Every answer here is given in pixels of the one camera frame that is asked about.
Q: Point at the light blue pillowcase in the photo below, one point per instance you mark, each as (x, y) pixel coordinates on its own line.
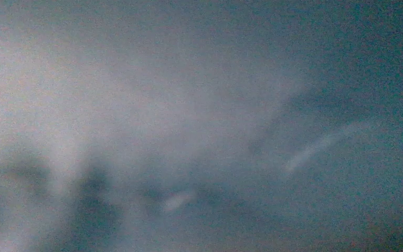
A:
(201, 125)

